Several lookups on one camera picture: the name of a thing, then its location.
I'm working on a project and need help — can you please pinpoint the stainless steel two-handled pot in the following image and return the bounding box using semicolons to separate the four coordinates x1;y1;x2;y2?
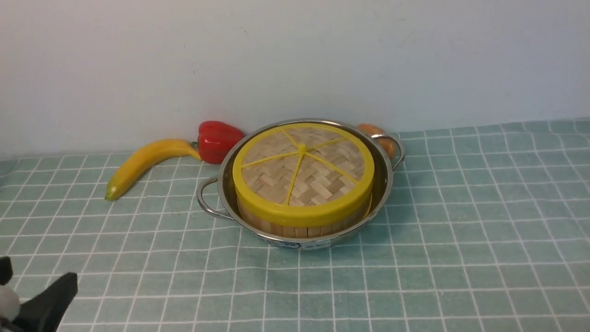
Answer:
195;118;405;250

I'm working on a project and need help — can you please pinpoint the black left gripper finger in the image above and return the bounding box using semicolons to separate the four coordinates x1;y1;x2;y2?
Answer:
0;256;13;285
13;273;78;332

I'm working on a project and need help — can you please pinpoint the bamboo steamer basket yellow rim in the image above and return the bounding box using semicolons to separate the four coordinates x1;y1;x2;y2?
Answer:
238;195;372;239

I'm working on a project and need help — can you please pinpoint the woven bamboo steamer lid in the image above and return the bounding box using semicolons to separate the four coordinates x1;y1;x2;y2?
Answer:
231;122;376;232

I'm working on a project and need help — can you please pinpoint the green checkered tablecloth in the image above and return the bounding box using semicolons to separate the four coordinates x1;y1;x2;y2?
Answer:
0;119;590;332

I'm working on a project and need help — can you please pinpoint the red bell pepper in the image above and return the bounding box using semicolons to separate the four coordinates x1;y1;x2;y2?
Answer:
196;120;245;165

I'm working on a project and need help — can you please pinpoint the brown potato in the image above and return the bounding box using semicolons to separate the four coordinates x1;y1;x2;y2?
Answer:
357;123;397;159

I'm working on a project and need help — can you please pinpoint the yellow banana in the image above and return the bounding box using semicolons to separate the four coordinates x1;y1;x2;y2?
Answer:
105;139;201;201

